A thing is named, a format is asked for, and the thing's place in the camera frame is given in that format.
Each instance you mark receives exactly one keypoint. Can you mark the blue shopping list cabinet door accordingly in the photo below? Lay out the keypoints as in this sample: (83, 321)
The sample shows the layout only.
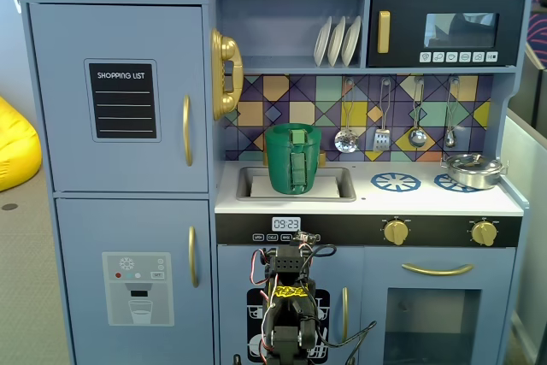
(64, 147)

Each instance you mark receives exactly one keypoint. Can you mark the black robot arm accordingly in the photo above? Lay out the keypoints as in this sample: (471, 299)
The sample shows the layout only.
(287, 266)

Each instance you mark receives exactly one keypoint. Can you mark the blue dishwasher door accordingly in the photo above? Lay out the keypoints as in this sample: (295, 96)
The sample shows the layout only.
(235, 266)

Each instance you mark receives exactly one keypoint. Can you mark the blue oven door with window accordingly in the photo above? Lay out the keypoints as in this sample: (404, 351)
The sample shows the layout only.
(380, 279)

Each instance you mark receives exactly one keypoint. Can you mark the blue water dispenser fridge door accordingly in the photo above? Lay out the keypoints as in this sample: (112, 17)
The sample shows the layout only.
(128, 228)

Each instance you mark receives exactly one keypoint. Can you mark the black microwave door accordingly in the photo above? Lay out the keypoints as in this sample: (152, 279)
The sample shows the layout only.
(406, 23)

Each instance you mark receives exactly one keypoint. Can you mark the green plastic cup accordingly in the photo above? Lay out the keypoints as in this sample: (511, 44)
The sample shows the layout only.
(280, 160)

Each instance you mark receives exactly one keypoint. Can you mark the blue wooden play kitchen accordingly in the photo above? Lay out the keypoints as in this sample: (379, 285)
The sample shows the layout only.
(290, 200)

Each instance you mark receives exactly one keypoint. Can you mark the gold faucet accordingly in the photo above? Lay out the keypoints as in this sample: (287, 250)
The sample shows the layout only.
(322, 159)

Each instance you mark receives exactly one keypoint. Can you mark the digital clock display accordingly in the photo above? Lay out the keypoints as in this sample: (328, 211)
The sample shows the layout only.
(286, 224)

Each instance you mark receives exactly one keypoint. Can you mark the metal slotted skimmer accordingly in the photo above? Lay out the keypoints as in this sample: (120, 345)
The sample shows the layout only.
(345, 142)

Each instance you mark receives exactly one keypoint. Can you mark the grey toy sink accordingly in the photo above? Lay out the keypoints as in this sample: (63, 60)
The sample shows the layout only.
(342, 194)

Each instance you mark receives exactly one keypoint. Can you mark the small circuit board module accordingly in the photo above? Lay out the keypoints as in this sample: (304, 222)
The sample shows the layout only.
(304, 237)

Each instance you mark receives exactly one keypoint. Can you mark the gold toy telephone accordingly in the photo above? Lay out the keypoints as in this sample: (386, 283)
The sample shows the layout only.
(226, 78)

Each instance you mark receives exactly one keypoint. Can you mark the metal slotted spatula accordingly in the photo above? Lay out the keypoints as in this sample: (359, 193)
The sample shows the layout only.
(381, 140)

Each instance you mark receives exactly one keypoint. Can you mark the white toy plate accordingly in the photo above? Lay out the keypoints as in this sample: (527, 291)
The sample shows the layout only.
(351, 42)
(321, 44)
(336, 44)

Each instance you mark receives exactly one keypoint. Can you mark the gold stove knob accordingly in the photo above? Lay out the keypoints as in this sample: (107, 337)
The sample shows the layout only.
(484, 233)
(395, 232)

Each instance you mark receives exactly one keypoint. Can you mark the metal ladle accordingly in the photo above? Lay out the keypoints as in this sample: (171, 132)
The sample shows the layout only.
(417, 137)

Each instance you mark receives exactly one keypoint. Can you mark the metal spoon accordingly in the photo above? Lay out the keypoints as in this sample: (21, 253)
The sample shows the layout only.
(450, 138)

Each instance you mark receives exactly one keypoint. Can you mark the steel pot with lid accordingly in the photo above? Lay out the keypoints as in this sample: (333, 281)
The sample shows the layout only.
(472, 172)

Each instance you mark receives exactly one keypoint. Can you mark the grey partition panel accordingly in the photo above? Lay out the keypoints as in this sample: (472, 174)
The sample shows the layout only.
(530, 177)

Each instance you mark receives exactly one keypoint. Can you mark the yellow bean bag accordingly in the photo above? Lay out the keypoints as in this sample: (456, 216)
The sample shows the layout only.
(17, 147)

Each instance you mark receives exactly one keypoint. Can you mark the dark round floor disc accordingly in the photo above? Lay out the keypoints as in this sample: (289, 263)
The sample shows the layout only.
(9, 207)

